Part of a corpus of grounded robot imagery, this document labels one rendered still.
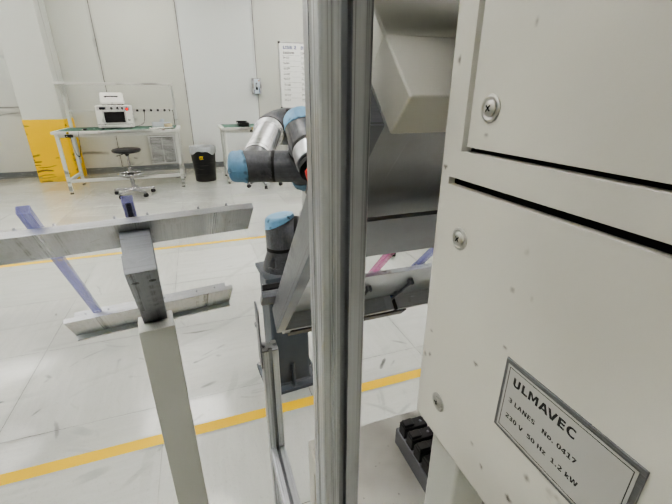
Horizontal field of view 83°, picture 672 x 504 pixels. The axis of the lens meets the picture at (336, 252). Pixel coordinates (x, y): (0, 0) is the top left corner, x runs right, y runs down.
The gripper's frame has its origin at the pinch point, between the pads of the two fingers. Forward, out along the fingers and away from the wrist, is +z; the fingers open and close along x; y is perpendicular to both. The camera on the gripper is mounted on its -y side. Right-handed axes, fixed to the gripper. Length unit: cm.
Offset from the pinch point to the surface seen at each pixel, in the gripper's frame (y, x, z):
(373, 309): -30.5, 15.6, 0.6
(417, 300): -30.5, 28.8, 0.5
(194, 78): -345, -11, -589
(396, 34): 43.2, -7.2, 8.3
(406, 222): 20.2, 2.0, 9.7
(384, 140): 32.4, -4.5, 7.8
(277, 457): -59, -13, 25
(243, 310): -162, -8, -66
